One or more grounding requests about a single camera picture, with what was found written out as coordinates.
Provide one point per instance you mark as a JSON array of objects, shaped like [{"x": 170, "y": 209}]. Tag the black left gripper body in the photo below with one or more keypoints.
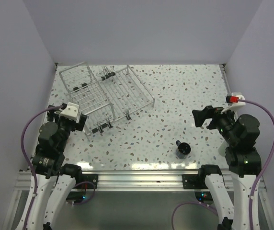
[{"x": 66, "y": 126}]

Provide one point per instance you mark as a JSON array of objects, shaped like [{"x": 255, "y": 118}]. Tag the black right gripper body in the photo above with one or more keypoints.
[{"x": 224, "y": 122}]

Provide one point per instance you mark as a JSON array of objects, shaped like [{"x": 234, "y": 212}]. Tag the light green tumbler cup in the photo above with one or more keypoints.
[{"x": 222, "y": 148}]

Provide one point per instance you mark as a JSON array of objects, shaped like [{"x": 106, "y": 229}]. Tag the dark blue glazed mug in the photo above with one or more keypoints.
[{"x": 183, "y": 149}]

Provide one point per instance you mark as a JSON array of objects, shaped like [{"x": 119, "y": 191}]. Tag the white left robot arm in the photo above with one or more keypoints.
[{"x": 52, "y": 180}]

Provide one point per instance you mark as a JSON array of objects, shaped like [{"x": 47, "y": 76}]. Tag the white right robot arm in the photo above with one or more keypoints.
[{"x": 244, "y": 164}]

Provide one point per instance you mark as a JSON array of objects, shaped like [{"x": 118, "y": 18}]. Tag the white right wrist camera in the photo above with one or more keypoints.
[{"x": 234, "y": 101}]

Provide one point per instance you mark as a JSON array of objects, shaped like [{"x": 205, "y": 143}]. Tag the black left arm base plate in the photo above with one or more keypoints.
[{"x": 88, "y": 181}]

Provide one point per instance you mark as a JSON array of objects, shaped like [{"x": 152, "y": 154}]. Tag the metal wire dish rack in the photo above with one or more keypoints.
[{"x": 105, "y": 96}]

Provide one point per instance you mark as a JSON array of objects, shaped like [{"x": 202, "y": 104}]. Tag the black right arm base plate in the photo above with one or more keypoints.
[{"x": 190, "y": 181}]

